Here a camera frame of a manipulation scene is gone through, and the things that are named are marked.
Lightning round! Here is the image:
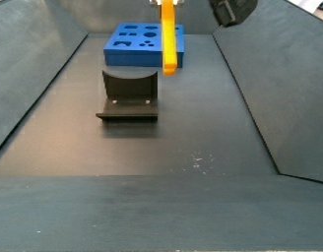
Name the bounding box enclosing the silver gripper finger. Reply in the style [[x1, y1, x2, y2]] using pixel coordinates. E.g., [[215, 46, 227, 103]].
[[148, 0, 161, 5], [173, 0, 184, 6]]

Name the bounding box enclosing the yellow double-square block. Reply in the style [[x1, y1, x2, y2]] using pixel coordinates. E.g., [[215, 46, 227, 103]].
[[160, 0, 177, 75]]

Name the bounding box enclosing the blue shape-sorting board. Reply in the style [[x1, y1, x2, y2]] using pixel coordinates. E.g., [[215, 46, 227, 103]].
[[102, 22, 186, 69]]

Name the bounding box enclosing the black curved stand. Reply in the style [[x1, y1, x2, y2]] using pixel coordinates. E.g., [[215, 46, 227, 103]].
[[96, 72, 158, 121]]

